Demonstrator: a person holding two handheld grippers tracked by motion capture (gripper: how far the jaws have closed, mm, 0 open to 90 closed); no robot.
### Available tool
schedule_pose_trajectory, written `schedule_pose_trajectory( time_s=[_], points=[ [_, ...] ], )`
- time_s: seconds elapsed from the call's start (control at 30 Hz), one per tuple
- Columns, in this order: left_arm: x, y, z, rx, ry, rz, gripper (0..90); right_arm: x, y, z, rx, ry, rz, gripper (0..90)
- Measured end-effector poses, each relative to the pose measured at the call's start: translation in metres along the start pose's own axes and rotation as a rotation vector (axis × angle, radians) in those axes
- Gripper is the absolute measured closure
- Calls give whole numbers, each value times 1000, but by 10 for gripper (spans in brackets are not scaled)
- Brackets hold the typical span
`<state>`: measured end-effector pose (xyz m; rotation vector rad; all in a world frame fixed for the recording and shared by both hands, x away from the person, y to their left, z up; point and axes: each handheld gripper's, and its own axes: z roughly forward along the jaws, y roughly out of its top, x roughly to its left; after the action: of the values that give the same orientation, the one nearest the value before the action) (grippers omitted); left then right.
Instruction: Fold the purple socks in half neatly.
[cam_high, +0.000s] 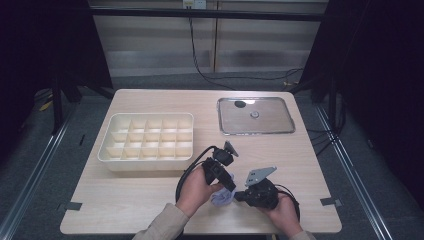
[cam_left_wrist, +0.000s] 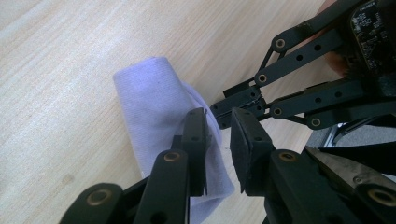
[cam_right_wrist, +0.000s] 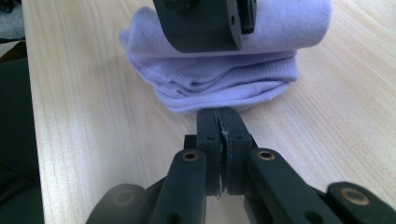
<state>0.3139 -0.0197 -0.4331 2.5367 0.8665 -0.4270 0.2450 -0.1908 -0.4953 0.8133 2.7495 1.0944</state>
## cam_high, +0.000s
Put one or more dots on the metal floor rail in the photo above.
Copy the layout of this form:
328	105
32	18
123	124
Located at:
36	170
353	176

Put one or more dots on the lavender ankle sock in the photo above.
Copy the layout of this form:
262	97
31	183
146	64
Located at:
222	198

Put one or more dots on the grey tape strip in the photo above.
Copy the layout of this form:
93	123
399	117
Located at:
70	206
330	201

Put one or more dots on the black curtain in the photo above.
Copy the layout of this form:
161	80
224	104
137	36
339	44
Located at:
383	83
43	50

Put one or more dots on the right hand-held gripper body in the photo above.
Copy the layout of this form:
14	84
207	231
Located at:
261	196

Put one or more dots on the person's right hand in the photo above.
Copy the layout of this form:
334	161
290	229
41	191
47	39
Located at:
283	213

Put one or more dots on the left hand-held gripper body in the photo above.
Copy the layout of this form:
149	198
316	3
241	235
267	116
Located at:
216	166

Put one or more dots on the cream divided storage box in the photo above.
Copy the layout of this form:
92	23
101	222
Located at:
146	140

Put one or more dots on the silver metal tray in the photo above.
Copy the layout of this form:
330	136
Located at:
263	121

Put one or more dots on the black metal stand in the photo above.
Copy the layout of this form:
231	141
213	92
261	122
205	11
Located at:
57	106
333	106

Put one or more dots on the yellow floor object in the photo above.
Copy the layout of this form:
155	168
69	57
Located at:
45	105

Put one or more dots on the white wall socket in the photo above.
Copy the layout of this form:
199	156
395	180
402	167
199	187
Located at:
195	4

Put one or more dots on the person's left hand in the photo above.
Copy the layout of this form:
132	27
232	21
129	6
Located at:
195	193

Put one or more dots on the black horizontal bar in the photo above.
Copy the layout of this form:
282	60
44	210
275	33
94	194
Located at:
200	14

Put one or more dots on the small black floor tape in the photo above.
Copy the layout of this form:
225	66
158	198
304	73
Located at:
82	140

